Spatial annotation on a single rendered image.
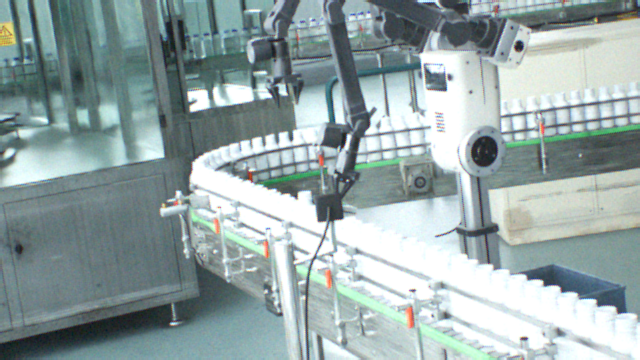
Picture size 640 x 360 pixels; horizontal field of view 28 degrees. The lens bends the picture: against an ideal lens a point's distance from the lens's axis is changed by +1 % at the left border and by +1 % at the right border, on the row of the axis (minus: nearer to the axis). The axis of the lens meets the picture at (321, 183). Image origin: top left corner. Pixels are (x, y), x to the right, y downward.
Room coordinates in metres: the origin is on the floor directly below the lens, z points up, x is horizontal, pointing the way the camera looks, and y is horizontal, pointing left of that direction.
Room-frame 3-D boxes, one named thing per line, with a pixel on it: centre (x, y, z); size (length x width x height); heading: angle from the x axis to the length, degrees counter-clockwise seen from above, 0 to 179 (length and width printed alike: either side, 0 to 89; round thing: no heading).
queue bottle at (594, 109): (5.10, -1.13, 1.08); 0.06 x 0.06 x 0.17
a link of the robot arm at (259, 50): (3.91, 0.11, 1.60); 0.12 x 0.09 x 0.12; 112
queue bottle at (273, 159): (4.97, 0.18, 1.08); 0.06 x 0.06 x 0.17
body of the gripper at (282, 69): (3.93, 0.07, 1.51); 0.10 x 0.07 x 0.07; 112
